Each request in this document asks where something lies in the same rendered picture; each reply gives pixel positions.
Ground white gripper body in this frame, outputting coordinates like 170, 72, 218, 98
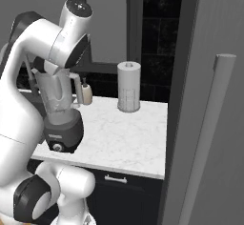
43, 59, 71, 76

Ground grey blender with clear jug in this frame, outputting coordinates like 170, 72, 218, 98
31, 68, 86, 154

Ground beige soap dispenser bottle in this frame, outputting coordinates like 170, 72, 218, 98
81, 77, 94, 106

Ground white paper towel roll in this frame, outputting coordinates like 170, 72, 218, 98
116, 60, 142, 113

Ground dark drawer front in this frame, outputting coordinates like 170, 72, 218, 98
83, 167, 164, 225

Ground grey fridge door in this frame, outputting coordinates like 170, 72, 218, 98
157, 0, 244, 225

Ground dark window frame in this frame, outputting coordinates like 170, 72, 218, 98
65, 0, 145, 75

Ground silver drawer handle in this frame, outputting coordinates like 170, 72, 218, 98
104, 174, 129, 185

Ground grey fridge door handle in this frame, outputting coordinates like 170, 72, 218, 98
178, 53, 237, 225

